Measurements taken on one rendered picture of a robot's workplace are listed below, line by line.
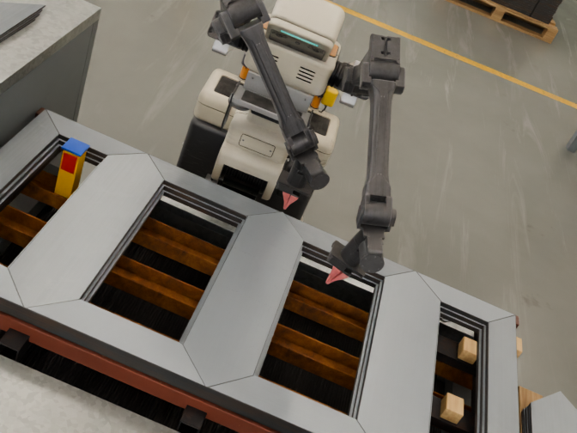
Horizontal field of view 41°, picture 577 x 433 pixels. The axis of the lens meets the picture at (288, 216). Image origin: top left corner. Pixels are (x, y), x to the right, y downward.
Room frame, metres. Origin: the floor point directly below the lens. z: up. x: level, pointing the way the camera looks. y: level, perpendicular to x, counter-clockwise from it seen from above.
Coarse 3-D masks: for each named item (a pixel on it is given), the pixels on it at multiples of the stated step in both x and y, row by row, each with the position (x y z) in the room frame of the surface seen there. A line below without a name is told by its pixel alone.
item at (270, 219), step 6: (252, 216) 1.82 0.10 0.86; (258, 216) 1.83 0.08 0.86; (264, 216) 1.84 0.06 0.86; (270, 216) 1.85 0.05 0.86; (276, 216) 1.87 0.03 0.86; (264, 222) 1.82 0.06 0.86; (270, 222) 1.83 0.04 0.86; (276, 222) 1.84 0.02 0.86; (282, 222) 1.86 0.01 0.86; (288, 222) 1.87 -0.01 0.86; (276, 228) 1.82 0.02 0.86; (282, 228) 1.83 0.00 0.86; (288, 228) 1.84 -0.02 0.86; (294, 228) 1.85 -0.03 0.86; (294, 234) 1.82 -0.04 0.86
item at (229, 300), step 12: (216, 288) 1.47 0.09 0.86; (228, 288) 1.49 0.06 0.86; (216, 300) 1.43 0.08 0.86; (228, 300) 1.45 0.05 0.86; (240, 300) 1.47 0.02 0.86; (252, 300) 1.49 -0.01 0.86; (240, 312) 1.43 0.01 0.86; (252, 312) 1.44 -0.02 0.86; (264, 312) 1.46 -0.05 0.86; (264, 324) 1.42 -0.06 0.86
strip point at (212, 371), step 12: (192, 348) 1.25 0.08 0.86; (192, 360) 1.21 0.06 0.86; (204, 360) 1.23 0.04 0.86; (216, 360) 1.24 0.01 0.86; (204, 372) 1.20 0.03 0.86; (216, 372) 1.21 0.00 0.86; (228, 372) 1.23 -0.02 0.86; (240, 372) 1.24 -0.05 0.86; (204, 384) 1.16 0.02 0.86; (216, 384) 1.18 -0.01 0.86
